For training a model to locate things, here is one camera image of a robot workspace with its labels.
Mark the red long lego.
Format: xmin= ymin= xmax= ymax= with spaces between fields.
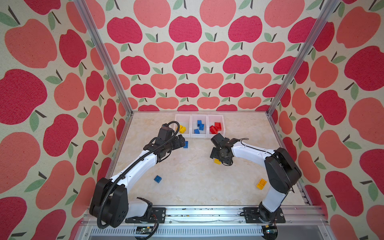
xmin=210 ymin=125 xmax=219 ymax=135

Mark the small blue lego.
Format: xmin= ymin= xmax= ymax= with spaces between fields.
xmin=154 ymin=176 xmax=162 ymax=184

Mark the orange yellow lego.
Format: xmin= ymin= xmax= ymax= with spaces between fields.
xmin=256 ymin=179 xmax=267 ymax=190

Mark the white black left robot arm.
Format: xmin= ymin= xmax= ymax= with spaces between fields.
xmin=90 ymin=135 xmax=186 ymax=229

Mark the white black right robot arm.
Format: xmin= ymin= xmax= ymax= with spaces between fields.
xmin=210 ymin=134 xmax=302 ymax=223

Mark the white middle plastic bin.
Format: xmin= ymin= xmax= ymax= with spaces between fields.
xmin=192 ymin=115 xmax=209 ymax=139

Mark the white plastic bin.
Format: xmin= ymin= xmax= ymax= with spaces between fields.
xmin=192 ymin=115 xmax=209 ymax=139
xmin=175 ymin=114 xmax=192 ymax=138
xmin=208 ymin=115 xmax=226 ymax=138

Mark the white left plastic bin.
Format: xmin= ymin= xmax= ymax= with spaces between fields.
xmin=175 ymin=114 xmax=192 ymax=138

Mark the white right plastic bin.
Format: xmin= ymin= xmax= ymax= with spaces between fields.
xmin=208 ymin=115 xmax=226 ymax=138

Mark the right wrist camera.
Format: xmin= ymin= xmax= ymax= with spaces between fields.
xmin=211 ymin=133 xmax=229 ymax=149

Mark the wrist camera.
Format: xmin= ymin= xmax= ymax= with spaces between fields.
xmin=157 ymin=125 xmax=174 ymax=145
xmin=211 ymin=133 xmax=229 ymax=149

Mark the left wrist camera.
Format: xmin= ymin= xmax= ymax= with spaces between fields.
xmin=157 ymin=125 xmax=174 ymax=145

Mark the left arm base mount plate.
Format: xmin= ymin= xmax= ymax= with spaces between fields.
xmin=125 ymin=207 xmax=167 ymax=224

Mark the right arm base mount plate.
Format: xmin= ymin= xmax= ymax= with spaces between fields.
xmin=240 ymin=207 xmax=286 ymax=224

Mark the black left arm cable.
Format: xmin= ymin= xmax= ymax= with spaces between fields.
xmin=96 ymin=120 xmax=181 ymax=240

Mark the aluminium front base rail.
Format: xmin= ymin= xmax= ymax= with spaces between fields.
xmin=73 ymin=206 xmax=336 ymax=240

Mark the aluminium left frame post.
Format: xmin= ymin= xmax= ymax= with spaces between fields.
xmin=74 ymin=1 xmax=133 ymax=117

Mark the aluminium frame post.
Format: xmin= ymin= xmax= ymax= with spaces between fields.
xmin=74 ymin=1 xmax=133 ymax=117
xmin=266 ymin=0 xmax=340 ymax=118

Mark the aluminium right frame post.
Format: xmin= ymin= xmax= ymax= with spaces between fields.
xmin=266 ymin=0 xmax=340 ymax=118

